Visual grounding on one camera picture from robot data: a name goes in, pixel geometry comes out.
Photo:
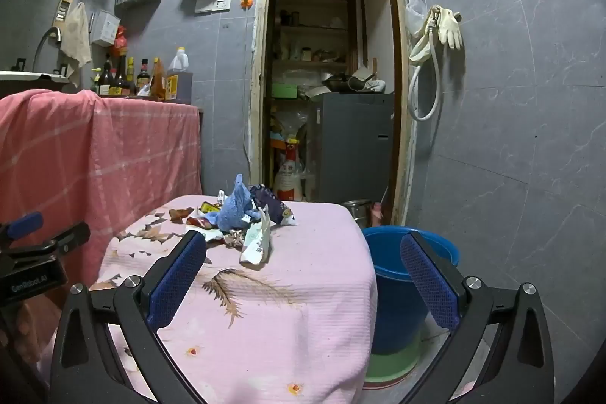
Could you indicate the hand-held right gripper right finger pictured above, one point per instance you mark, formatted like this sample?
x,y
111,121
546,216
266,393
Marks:
x,y
428,281

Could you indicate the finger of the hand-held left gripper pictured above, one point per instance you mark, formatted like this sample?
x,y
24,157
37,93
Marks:
x,y
71,238
26,224

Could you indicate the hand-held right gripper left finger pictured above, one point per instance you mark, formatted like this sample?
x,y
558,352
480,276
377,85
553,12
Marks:
x,y
177,281

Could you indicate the blue plastic bucket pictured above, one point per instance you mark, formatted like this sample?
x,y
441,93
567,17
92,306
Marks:
x,y
393,304

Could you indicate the white torn wrapper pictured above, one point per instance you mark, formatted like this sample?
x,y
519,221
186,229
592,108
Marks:
x,y
210,236

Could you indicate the red snack wrapper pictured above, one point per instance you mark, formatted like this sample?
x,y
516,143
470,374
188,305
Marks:
x,y
199,222

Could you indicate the brown wrapper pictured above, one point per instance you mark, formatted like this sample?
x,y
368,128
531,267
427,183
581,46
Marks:
x,y
180,213

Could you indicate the yellow wrapper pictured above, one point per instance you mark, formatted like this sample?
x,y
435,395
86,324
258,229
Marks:
x,y
207,206

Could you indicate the long white wrapper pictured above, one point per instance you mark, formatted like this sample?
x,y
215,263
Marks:
x,y
255,248

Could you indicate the dark purple snack wrapper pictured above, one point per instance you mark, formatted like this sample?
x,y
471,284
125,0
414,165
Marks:
x,y
272,203

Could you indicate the person's left hand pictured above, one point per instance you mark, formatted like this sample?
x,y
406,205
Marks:
x,y
28,323

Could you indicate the pink checked cloth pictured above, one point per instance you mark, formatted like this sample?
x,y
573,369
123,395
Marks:
x,y
94,158

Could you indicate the pink bottle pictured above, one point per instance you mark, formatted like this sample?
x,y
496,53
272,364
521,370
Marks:
x,y
377,214

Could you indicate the green plastic basin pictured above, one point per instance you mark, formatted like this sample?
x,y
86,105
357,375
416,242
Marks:
x,y
388,366

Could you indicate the steel pot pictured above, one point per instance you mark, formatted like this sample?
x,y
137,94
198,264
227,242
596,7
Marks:
x,y
355,210

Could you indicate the pink floral tablecloth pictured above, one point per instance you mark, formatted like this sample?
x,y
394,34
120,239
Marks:
x,y
284,314

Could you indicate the white sink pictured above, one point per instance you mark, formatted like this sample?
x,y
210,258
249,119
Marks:
x,y
28,77

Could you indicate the red white bottle on floor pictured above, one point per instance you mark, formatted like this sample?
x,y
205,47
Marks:
x,y
289,181

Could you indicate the grey cabinet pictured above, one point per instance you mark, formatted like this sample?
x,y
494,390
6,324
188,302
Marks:
x,y
350,148

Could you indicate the small yellow cap bottle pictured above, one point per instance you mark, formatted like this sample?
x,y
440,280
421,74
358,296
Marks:
x,y
94,81

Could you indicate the tall dark sauce bottle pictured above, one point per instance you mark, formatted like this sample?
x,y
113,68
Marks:
x,y
122,75

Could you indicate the dark bottle red label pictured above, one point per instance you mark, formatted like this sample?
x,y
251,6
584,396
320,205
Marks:
x,y
143,76

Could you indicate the metal faucet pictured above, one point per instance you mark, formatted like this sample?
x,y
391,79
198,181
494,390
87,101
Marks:
x,y
39,46

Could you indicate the orange brown bottle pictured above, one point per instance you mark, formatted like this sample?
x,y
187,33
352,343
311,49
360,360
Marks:
x,y
157,81

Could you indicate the cooking oil jug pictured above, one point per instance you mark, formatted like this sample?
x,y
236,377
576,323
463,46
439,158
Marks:
x,y
179,77

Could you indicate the crumpled clear plastic bag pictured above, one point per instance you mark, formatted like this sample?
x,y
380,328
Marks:
x,y
289,120

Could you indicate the beige hanging rag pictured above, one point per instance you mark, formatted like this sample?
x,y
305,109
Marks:
x,y
75,35

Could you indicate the red hanging bag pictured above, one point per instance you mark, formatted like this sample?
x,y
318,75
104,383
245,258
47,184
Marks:
x,y
120,39

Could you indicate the black wok pan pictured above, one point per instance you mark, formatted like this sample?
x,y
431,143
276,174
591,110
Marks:
x,y
338,83

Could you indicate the green box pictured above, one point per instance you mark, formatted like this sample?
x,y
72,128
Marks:
x,y
285,90

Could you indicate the cream rubber gloves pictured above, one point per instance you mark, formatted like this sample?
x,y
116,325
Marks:
x,y
449,30

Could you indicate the clear hanging plastic bag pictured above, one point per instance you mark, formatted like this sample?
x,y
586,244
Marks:
x,y
414,13

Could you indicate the wooden door frame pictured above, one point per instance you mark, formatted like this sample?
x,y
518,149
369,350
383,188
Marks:
x,y
258,101

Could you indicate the white wall box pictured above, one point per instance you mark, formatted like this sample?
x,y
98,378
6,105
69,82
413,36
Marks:
x,y
105,27

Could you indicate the wall socket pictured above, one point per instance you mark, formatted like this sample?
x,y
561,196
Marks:
x,y
213,4

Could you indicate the orange wall hook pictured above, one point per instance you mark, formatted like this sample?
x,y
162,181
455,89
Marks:
x,y
246,0

